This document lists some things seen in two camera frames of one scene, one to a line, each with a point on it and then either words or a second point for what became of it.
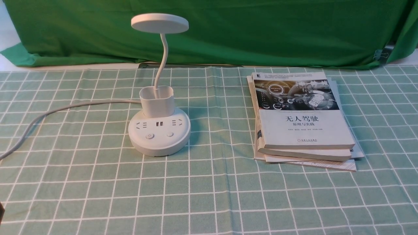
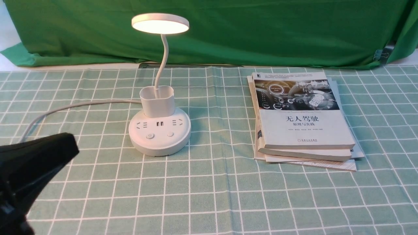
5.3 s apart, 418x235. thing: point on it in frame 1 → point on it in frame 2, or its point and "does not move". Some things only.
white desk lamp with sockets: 161,130 does not move
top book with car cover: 298,110 does not move
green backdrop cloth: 319,33 does not move
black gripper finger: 2,212 → 26,167
